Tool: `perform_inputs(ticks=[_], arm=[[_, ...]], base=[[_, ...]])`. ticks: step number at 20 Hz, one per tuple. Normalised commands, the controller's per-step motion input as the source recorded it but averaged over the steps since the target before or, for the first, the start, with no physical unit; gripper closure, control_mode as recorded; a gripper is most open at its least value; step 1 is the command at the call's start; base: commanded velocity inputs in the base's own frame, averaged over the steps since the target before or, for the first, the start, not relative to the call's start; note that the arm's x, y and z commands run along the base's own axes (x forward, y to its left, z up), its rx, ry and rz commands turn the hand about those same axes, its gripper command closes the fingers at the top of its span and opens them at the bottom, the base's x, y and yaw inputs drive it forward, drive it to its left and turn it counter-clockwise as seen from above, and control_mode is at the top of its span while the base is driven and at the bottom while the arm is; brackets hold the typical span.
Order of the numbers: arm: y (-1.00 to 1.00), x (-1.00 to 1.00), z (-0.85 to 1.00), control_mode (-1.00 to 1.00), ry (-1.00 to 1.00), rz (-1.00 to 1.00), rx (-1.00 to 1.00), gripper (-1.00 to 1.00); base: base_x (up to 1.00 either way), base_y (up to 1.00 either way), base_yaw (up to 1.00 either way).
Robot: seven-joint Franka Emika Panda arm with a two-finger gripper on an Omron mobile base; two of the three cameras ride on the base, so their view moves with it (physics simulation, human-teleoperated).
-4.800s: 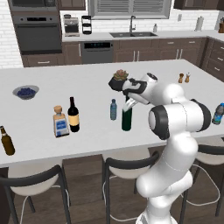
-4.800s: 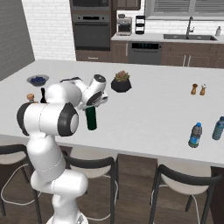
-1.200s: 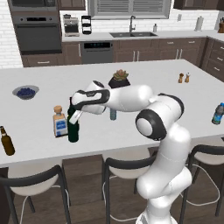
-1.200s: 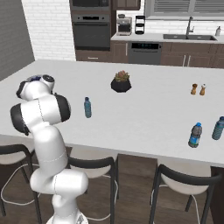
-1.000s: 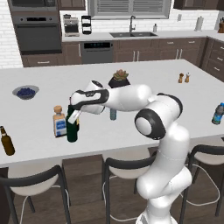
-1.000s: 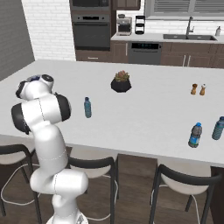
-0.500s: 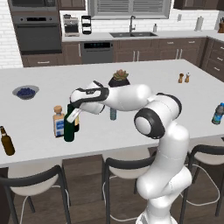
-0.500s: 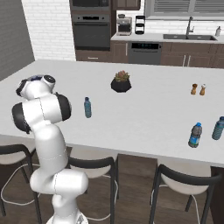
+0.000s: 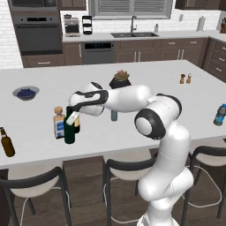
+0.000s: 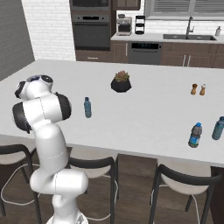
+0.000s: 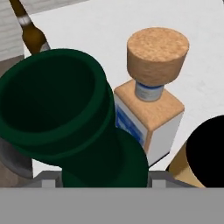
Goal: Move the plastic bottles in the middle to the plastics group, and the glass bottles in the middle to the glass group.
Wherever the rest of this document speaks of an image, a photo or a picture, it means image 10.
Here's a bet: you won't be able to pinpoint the small blue plastic bottle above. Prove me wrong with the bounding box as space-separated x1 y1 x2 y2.
83 96 93 119

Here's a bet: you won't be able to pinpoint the potted succulent in black pot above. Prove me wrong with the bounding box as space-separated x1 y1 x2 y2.
110 70 132 94

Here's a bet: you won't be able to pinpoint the black stool with beige seat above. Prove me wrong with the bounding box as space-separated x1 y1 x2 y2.
148 157 223 224
0 134 43 224
66 145 120 224

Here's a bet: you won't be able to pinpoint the black dishwasher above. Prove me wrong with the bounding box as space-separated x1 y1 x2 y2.
128 41 163 66

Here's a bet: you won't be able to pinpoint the brown pepper shaker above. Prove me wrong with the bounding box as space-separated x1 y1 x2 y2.
190 83 199 95

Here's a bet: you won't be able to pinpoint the dark bottle with blue label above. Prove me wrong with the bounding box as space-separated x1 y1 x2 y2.
187 122 203 149

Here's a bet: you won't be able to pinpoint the black tiered stand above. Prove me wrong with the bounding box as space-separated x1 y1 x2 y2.
134 15 146 36

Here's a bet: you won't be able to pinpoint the brown salt shaker white top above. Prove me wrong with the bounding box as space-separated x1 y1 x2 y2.
199 83 207 96

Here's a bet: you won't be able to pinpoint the brown base cupboards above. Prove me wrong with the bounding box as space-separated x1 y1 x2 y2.
75 39 224 70

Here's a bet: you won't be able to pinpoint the teal plastic bottle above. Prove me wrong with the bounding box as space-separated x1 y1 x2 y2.
211 115 224 141

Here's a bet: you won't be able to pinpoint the dark sink basin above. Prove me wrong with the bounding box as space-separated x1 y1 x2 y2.
162 33 218 41

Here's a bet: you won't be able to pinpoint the black microwave oven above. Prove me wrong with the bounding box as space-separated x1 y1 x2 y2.
69 0 112 11

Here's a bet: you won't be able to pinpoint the silver tap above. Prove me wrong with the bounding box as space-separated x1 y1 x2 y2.
185 16 196 39

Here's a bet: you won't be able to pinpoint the window with grey blinds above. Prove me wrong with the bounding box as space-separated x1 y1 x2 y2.
143 0 224 21

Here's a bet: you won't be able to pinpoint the black wall oven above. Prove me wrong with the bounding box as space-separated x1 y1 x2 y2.
71 13 111 52

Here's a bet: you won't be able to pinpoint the brown wall cupboard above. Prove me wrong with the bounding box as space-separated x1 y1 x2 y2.
112 0 142 11

